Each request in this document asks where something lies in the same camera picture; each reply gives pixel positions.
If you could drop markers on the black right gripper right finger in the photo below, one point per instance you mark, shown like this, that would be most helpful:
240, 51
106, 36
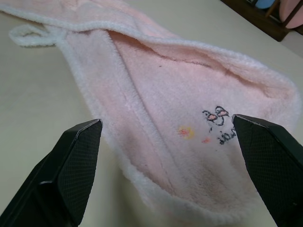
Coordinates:
272, 160

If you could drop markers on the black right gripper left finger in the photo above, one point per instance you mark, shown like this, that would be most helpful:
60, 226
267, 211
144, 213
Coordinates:
59, 179

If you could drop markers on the pink fluffy towel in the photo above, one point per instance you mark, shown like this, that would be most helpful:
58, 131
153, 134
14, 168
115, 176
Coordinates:
165, 99

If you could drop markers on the dark wooden dish rack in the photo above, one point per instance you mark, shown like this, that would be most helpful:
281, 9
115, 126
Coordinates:
255, 21

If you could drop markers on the pink plate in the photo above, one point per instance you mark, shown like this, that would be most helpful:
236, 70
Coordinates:
292, 14

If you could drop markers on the blue plate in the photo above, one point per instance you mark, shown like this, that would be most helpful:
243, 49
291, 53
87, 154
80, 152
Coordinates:
262, 3

